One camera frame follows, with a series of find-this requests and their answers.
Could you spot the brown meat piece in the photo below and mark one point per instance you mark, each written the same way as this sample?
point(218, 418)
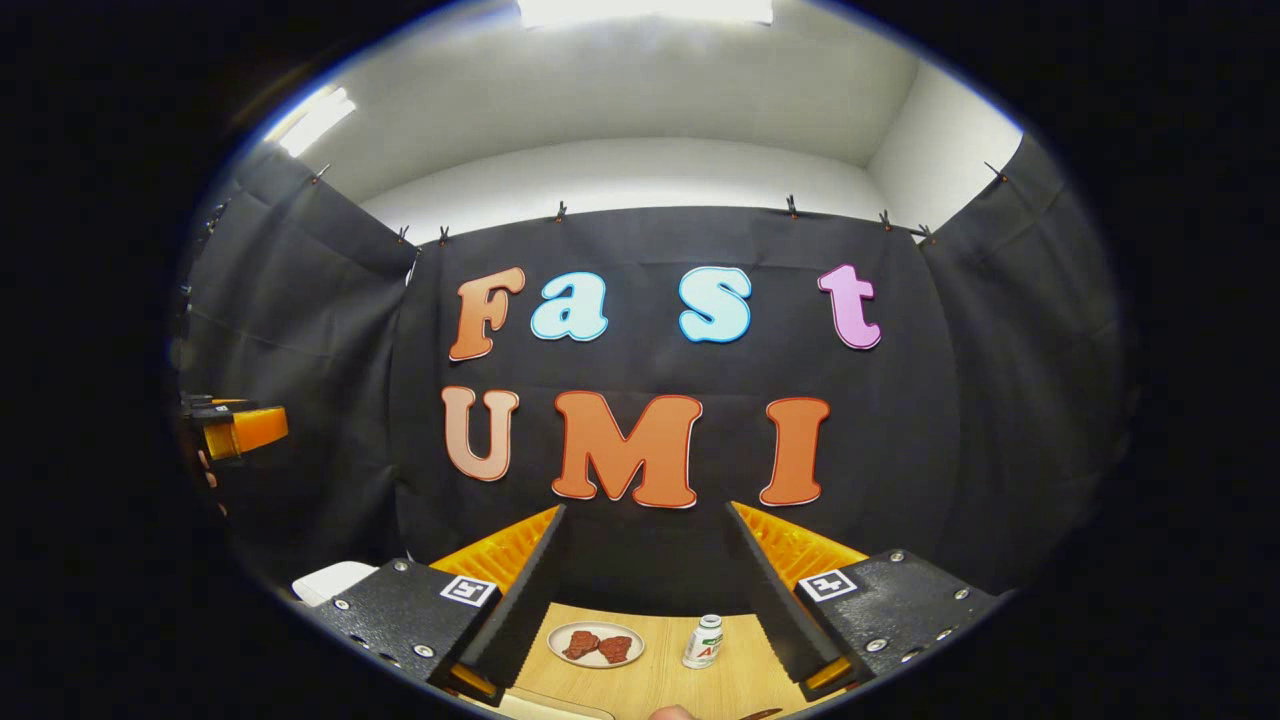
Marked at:
point(615, 649)
point(580, 645)

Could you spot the white round plate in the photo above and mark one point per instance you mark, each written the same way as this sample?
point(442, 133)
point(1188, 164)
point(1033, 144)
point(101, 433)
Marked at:
point(600, 662)

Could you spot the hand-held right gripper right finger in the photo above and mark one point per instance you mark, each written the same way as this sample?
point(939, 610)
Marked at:
point(775, 600)

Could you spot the white drink bottle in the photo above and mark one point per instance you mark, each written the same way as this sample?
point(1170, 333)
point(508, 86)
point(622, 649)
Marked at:
point(703, 645)

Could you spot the brown wooden spoon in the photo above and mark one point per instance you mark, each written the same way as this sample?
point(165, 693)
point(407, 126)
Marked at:
point(762, 714)

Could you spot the white rice cooker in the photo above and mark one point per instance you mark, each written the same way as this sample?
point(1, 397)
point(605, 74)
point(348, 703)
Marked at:
point(335, 580)

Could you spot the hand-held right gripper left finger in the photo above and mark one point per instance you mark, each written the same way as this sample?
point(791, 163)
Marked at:
point(520, 600)

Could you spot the ceiling light panel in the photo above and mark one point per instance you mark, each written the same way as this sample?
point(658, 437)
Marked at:
point(645, 10)
point(312, 120)

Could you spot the black backdrop cloth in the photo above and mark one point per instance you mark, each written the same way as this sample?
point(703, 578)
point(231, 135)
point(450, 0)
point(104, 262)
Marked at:
point(1000, 400)

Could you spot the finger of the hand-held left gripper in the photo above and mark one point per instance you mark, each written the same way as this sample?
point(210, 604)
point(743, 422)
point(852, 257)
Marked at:
point(255, 430)

